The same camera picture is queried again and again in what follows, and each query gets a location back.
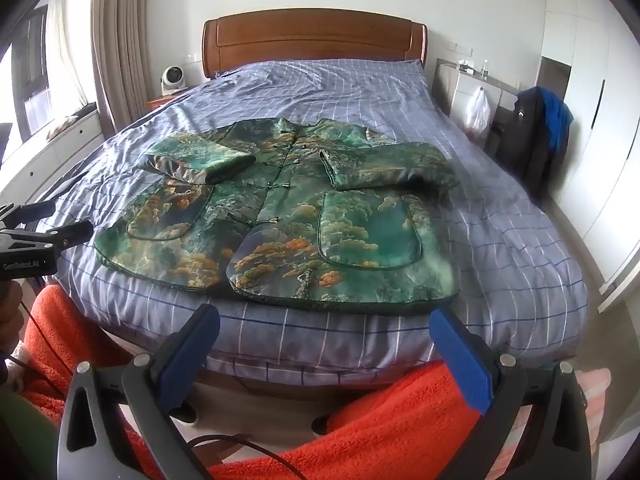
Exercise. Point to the wooden nightstand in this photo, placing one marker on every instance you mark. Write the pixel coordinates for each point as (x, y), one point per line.
(161, 101)

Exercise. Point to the beige curtain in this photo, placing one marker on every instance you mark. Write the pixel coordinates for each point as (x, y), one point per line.
(120, 57)

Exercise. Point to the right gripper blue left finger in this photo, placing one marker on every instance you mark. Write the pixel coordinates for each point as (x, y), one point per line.
(92, 442)

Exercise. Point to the white window side cabinet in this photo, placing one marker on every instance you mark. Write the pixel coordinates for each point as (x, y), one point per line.
(31, 169)

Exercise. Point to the green patterned silk jacket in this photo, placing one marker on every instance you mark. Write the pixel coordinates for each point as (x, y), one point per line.
(329, 216)

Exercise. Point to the brown wooden headboard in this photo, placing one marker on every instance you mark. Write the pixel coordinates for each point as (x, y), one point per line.
(309, 34)

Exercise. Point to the grey white side desk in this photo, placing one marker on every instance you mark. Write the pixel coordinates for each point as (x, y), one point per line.
(453, 87)

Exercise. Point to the orange fleece trousers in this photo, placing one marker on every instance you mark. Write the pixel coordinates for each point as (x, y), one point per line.
(410, 430)

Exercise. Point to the person left hand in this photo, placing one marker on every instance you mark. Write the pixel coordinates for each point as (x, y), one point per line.
(11, 319)

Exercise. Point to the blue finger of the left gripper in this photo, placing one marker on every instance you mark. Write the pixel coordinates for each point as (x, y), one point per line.
(13, 215)
(72, 235)

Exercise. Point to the white plastic bag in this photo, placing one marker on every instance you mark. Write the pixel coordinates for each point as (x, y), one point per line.
(477, 114)

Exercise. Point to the white round desk fan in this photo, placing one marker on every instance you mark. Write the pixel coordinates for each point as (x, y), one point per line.
(172, 80)

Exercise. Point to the black and blue hung clothes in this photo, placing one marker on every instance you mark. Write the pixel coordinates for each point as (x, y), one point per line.
(533, 145)

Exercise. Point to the white wardrobe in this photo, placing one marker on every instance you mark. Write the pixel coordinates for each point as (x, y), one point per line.
(597, 188)

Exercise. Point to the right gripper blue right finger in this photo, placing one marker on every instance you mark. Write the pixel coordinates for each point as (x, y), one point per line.
(555, 442)

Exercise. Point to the blue checked bed duvet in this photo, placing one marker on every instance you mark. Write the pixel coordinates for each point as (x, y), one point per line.
(518, 287)

